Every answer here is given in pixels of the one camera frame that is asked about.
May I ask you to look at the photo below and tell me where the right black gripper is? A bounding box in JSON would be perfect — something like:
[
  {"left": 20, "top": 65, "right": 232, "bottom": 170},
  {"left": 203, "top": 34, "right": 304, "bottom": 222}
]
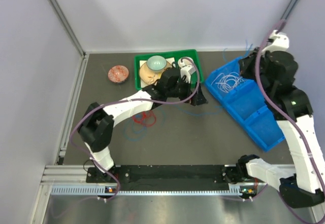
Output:
[{"left": 238, "top": 46, "right": 274, "bottom": 96}]

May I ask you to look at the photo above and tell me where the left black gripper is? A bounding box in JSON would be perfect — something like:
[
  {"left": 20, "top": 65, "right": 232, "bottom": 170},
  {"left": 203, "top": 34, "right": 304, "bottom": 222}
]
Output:
[{"left": 166, "top": 76, "right": 207, "bottom": 106}]

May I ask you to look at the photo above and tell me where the white cable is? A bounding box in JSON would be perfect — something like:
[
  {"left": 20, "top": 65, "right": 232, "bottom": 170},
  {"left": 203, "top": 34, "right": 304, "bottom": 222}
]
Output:
[{"left": 215, "top": 72, "right": 246, "bottom": 94}]

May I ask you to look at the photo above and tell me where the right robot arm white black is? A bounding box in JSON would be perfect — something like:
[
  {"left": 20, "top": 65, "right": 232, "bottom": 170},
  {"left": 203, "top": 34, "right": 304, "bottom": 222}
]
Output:
[{"left": 236, "top": 50, "right": 324, "bottom": 208}]

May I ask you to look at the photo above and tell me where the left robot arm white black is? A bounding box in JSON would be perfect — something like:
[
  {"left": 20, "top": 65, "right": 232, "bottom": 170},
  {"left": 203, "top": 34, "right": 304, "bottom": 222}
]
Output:
[{"left": 77, "top": 65, "right": 207, "bottom": 182}]

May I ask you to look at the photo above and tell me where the peach ceramic plate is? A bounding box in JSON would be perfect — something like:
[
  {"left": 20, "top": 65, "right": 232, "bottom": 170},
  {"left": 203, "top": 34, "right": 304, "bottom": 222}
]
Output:
[{"left": 139, "top": 60, "right": 172, "bottom": 85}]

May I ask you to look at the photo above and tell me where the light blue ceramic bowl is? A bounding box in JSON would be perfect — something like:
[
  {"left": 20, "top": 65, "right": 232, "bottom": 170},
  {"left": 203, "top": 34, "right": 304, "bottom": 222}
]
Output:
[{"left": 146, "top": 55, "right": 167, "bottom": 72}]

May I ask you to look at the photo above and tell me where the dark green mug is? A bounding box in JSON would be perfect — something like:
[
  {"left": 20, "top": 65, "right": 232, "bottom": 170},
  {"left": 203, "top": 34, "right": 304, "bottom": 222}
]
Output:
[{"left": 177, "top": 56, "right": 194, "bottom": 68}]

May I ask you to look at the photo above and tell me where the blue plastic divided bin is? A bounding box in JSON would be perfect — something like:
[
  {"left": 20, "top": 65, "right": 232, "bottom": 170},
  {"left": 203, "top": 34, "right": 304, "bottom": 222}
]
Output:
[{"left": 205, "top": 57, "right": 285, "bottom": 151}]

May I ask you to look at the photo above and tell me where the green plastic tray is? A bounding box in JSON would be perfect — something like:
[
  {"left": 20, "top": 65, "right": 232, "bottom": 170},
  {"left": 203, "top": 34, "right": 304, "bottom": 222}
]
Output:
[{"left": 134, "top": 49, "right": 204, "bottom": 90}]

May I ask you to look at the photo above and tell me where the red patterned small bowl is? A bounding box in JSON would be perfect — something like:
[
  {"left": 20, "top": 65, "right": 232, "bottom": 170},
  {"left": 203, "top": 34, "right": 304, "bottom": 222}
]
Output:
[{"left": 108, "top": 65, "right": 129, "bottom": 84}]

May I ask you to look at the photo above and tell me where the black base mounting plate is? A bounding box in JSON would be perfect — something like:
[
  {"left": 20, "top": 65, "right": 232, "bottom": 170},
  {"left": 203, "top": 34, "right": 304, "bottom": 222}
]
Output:
[{"left": 86, "top": 164, "right": 254, "bottom": 191}]

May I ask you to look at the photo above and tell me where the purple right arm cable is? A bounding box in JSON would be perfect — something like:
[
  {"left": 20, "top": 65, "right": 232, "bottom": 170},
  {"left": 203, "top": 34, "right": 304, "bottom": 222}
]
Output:
[{"left": 253, "top": 19, "right": 325, "bottom": 224}]

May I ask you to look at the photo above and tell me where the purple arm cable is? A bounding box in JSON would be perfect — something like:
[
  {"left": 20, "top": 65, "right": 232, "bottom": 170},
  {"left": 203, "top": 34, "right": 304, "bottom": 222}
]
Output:
[
  {"left": 69, "top": 56, "right": 201, "bottom": 202},
  {"left": 253, "top": 19, "right": 325, "bottom": 224}
]

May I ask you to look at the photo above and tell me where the red cable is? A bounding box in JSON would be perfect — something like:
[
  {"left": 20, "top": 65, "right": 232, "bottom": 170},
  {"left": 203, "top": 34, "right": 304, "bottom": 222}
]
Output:
[{"left": 132, "top": 111, "right": 157, "bottom": 127}]

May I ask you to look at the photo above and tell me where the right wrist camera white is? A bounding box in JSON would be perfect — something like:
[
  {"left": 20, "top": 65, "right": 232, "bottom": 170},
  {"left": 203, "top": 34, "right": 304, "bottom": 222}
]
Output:
[{"left": 262, "top": 29, "right": 289, "bottom": 55}]

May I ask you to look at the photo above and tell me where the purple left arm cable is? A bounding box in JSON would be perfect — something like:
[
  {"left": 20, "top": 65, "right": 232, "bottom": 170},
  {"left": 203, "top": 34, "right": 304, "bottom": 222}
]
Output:
[{"left": 69, "top": 56, "right": 201, "bottom": 202}]

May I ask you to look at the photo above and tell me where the grey slotted cable duct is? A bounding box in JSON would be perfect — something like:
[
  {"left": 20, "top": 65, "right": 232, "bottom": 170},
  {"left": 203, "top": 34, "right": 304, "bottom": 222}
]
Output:
[{"left": 51, "top": 185, "right": 243, "bottom": 196}]

